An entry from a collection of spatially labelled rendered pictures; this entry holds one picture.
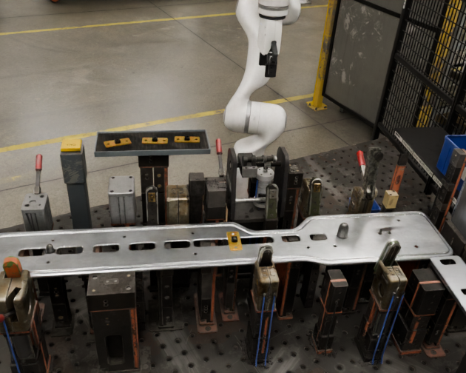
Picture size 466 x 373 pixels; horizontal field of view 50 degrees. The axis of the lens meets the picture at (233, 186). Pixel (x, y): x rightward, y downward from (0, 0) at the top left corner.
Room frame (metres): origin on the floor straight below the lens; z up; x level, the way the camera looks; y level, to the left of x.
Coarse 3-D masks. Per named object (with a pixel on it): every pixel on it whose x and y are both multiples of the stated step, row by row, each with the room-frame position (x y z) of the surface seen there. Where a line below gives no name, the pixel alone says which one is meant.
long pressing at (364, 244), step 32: (192, 224) 1.22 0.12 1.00; (224, 224) 1.23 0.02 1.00; (320, 224) 1.27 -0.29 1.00; (352, 224) 1.28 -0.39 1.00; (384, 224) 1.30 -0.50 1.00; (416, 224) 1.31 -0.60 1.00; (0, 256) 1.03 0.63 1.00; (32, 256) 1.03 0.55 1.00; (64, 256) 1.04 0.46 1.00; (96, 256) 1.05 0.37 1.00; (128, 256) 1.06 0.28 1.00; (160, 256) 1.07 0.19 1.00; (192, 256) 1.08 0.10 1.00; (224, 256) 1.09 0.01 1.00; (256, 256) 1.10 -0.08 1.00; (288, 256) 1.11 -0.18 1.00; (320, 256) 1.12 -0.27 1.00; (352, 256) 1.13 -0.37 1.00; (416, 256) 1.15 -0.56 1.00
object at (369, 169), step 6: (372, 150) 1.40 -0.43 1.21; (378, 150) 1.41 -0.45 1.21; (372, 156) 1.40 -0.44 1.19; (378, 156) 1.37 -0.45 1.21; (366, 162) 1.41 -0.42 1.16; (372, 162) 1.40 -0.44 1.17; (378, 162) 1.40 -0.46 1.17; (366, 168) 1.40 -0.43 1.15; (372, 168) 1.40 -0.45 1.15; (378, 168) 1.39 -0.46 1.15; (366, 174) 1.39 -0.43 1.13; (372, 174) 1.40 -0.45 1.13; (366, 180) 1.38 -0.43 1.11; (372, 180) 1.39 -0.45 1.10; (366, 186) 1.38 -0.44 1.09; (372, 186) 1.39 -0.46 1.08; (372, 192) 1.38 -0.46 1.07
